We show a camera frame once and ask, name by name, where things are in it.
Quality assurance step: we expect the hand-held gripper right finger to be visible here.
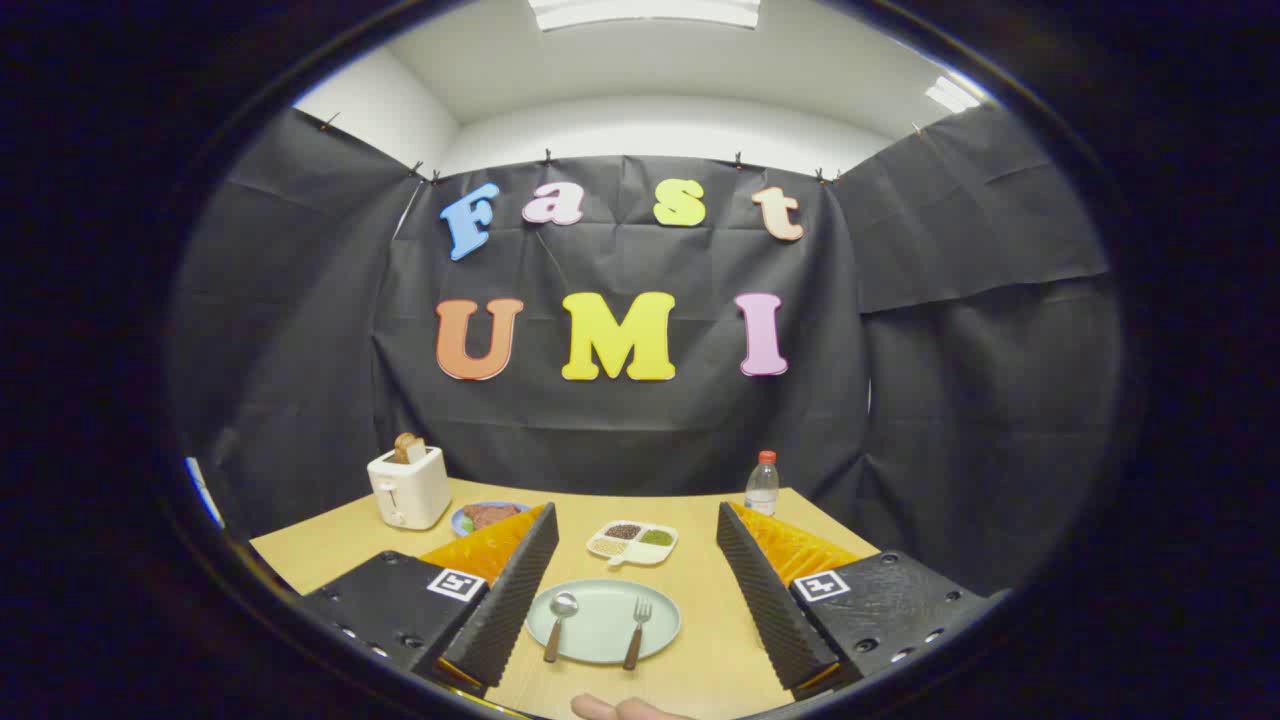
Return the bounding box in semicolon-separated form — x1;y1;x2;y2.
716;502;1011;701

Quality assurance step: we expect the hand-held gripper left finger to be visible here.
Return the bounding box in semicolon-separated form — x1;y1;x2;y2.
298;503;561;699

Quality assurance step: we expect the metal spoon with wooden handle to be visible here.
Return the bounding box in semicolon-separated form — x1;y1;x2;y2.
543;591;580;664

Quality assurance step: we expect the metal fork with wooden handle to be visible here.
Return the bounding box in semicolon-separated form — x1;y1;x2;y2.
623;598;653;672

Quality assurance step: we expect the blue plate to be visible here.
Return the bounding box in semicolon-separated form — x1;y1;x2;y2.
450;501;531;539

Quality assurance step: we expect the pale green plate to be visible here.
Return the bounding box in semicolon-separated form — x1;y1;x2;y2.
525;578;682;665

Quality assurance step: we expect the clear water bottle red cap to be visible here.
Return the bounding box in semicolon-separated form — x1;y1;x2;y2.
744;450;780;518

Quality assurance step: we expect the white divided dish with beans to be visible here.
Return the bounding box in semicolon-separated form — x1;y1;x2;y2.
586;520;679;568

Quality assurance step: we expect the cream toaster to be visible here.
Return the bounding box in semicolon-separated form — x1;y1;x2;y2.
367;445;453;531

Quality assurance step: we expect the black backdrop cloth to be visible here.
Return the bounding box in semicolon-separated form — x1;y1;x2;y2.
165;105;1126;601

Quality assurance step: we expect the small ceiling light panel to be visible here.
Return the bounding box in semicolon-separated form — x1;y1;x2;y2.
924;75;983;114

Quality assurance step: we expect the long ceiling light panel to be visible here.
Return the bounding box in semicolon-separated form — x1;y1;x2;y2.
528;0;763;32

